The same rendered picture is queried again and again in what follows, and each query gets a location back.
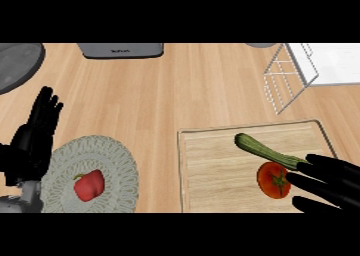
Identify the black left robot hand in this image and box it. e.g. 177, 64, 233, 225
0, 85, 65, 188

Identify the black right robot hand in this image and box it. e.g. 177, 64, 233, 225
285, 153, 360, 214

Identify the red tomato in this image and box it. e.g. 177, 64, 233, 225
255, 161, 293, 200

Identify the wooden tray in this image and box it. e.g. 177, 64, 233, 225
175, 119, 339, 214

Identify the grey round woven placemat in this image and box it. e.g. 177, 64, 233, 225
40, 134, 140, 214

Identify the green zucchini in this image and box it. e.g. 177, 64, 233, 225
233, 132, 310, 172

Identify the red bell pepper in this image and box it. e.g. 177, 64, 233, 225
72, 169, 106, 203

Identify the dark grey round pan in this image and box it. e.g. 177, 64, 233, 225
0, 43, 47, 98

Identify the grey appliance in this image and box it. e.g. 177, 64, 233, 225
76, 43, 165, 60

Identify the small grey object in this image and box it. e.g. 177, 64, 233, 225
245, 43, 280, 49

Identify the white wire tiered shelf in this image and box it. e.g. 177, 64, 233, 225
262, 43, 360, 116

